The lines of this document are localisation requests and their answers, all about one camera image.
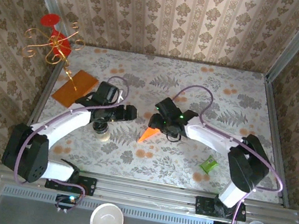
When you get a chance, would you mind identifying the orange cloth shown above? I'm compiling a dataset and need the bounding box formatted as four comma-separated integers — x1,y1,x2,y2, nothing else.
137,124,162,147

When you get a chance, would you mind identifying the glass jar with black lid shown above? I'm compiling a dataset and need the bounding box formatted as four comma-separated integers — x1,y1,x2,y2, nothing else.
88,119,114,144

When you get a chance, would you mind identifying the amber brown flat board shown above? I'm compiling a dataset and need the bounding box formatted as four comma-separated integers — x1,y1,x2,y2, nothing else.
49,65,101,114

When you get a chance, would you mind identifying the green snack packet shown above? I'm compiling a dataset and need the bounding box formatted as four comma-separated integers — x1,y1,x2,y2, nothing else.
198,153,220,176

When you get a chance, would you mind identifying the left small controller board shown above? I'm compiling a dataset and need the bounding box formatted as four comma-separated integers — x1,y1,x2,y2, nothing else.
53,192,80,217

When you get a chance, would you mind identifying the red wine glass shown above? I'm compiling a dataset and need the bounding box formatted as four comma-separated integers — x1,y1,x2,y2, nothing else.
34,11,78,59

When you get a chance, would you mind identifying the white bowl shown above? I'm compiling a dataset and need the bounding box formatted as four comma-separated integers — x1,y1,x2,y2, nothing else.
89,199,127,224

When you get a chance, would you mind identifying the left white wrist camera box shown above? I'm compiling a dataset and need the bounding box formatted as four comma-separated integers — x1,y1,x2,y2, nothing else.
115,89,127,103

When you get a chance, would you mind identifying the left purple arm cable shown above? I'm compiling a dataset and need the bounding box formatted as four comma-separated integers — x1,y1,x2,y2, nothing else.
9,61,133,220

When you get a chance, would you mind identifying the aluminium table side rail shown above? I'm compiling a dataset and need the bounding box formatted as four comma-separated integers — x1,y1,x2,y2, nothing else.
9,57,64,167
244,75,299,209

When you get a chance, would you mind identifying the long aluminium base rail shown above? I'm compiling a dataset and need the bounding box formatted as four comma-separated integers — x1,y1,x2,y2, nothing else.
0,156,299,224

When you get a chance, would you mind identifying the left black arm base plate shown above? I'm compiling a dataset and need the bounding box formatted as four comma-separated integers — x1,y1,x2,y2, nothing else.
43,170,99,198

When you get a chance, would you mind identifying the gold wire curl stand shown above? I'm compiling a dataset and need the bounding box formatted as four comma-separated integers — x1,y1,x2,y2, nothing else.
15,13,90,92

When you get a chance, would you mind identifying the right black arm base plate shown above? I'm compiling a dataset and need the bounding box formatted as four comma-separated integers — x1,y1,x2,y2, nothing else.
193,194,249,223

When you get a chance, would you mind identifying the grey slotted cable duct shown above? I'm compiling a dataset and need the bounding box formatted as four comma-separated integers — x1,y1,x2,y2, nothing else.
0,182,240,224

